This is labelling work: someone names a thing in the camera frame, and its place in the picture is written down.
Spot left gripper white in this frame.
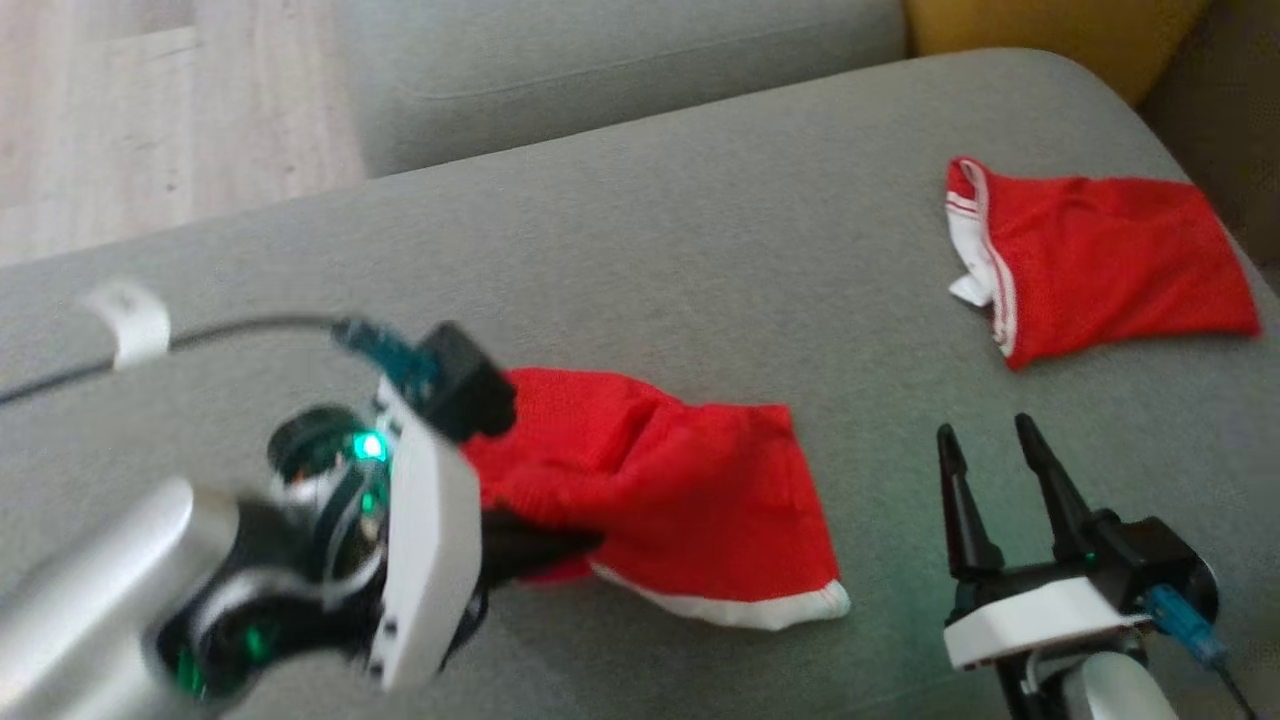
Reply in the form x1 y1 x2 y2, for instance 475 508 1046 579
365 385 606 693

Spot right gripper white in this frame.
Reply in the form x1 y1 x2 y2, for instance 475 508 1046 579
937 413 1151 671

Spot red basketball shorts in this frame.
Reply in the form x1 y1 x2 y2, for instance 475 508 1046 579
460 367 851 631

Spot red basketball jersey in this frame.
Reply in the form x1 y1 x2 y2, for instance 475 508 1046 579
945 156 1261 371

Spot yellow sofa backrest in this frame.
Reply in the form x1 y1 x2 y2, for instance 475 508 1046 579
905 0 1280 296

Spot white cable clip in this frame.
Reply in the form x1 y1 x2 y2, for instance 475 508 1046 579
80 280 171 369

